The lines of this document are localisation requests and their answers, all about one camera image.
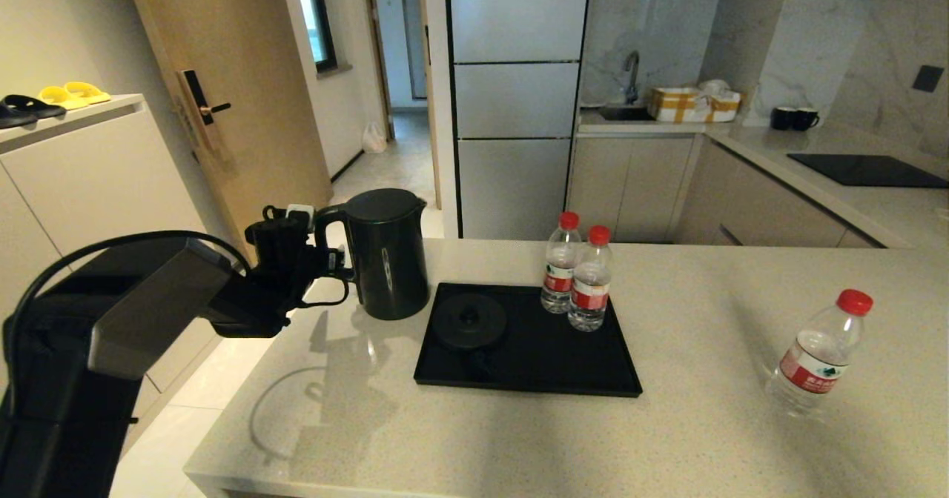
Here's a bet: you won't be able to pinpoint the black electric kettle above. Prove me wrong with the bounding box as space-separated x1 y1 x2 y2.
315 188 431 321

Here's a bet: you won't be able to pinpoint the red-capped water bottle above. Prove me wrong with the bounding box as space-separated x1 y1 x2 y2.
568 225 613 332
540 211 583 314
766 289 874 417

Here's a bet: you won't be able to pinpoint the black round kettle base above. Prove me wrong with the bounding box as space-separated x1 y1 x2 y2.
432 293 509 376

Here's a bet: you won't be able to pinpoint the wooden door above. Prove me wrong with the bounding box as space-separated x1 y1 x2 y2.
122 0 334 262

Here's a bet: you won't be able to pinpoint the white tall cabinet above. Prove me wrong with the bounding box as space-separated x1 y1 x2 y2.
0 96 223 439

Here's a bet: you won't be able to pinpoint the black rectangular tray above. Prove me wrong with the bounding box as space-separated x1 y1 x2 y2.
414 283 643 398

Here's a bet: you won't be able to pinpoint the dark framed window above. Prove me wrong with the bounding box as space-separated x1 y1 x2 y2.
293 0 338 75

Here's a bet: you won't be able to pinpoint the grey refrigerator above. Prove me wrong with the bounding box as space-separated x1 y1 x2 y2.
445 0 594 241

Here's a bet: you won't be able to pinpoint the yellow slipper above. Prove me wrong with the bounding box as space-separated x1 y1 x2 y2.
65 81 112 104
39 85 91 110

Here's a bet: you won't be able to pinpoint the black slipper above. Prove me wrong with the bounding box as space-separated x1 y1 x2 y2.
4 94 67 119
0 102 39 130

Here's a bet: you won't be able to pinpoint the beige kitchen base cabinets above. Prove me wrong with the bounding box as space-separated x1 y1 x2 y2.
567 133 883 249

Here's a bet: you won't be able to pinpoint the kitchen sink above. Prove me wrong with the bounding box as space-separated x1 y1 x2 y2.
599 105 657 122

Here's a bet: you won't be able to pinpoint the metal kitchen faucet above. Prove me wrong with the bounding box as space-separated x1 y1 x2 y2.
621 50 641 106

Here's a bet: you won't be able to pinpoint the white box with yellow tape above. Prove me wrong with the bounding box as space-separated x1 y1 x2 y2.
649 87 709 125
704 92 742 125

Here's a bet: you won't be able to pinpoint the black induction cooktop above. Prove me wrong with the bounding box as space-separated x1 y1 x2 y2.
786 153 949 190

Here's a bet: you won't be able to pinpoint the thin black left gripper cable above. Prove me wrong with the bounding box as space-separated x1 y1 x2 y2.
293 279 351 310

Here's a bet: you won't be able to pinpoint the black door lock handle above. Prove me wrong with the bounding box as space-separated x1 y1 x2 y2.
178 70 232 150

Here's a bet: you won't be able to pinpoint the dark wall switch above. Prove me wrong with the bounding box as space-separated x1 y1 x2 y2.
912 64 945 94

